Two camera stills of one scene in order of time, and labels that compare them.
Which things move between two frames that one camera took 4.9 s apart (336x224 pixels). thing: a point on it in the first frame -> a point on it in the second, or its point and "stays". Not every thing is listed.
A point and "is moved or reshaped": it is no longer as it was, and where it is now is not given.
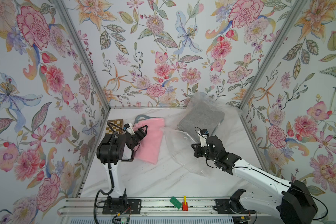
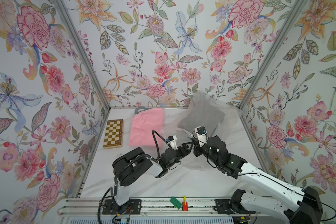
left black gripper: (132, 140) -> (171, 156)
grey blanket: (200, 115) stays
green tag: (174, 200) stays
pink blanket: (150, 147) is moved or reshaped
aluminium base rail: (158, 206) stays
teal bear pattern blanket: (142, 117) -> (140, 109)
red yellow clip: (185, 204) stays
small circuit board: (122, 220) stays
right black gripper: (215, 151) stays
